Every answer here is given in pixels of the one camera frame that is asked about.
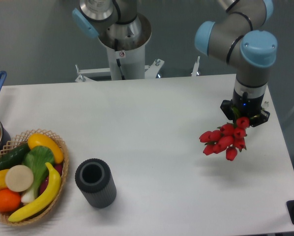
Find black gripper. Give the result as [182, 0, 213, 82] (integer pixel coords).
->
[220, 80, 270, 127]

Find red tulip bouquet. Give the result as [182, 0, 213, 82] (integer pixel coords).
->
[199, 107, 250, 161]

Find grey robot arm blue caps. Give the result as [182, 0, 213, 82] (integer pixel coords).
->
[72, 0, 277, 127]

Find dark grey ribbed vase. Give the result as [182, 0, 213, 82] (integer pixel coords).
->
[75, 158, 117, 208]

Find purple vegetable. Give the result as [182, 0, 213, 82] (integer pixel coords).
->
[39, 163, 63, 195]

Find green bok choy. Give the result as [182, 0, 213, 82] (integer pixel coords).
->
[21, 146, 55, 205]

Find woven wicker basket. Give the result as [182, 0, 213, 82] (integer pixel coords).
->
[0, 129, 69, 226]

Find yellow banana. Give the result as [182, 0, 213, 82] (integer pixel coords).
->
[8, 162, 61, 223]

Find green cucumber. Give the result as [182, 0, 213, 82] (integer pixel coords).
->
[0, 143, 30, 171]

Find beige round disc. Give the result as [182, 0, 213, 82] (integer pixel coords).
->
[5, 165, 33, 192]

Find orange fruit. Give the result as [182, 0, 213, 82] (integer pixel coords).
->
[0, 188, 21, 212]

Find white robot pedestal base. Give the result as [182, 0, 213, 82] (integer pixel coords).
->
[72, 9, 165, 80]

